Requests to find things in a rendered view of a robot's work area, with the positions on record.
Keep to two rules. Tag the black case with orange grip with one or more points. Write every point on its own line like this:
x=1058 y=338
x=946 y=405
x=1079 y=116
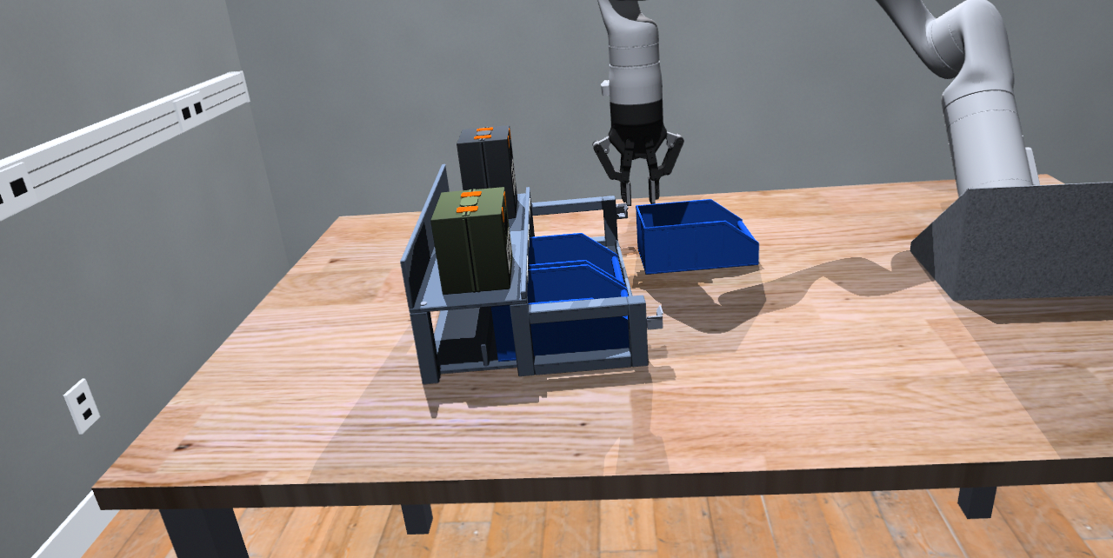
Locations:
x=486 y=161

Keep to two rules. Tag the olive green case with orange latches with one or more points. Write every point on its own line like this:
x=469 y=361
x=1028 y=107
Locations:
x=472 y=240

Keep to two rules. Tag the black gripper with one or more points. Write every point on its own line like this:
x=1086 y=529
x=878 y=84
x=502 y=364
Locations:
x=638 y=142

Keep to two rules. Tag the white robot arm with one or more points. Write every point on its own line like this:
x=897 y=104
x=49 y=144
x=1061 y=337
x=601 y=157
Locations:
x=984 y=132

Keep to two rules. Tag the grey metal shelf rack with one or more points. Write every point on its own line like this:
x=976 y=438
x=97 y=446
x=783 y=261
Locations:
x=464 y=338

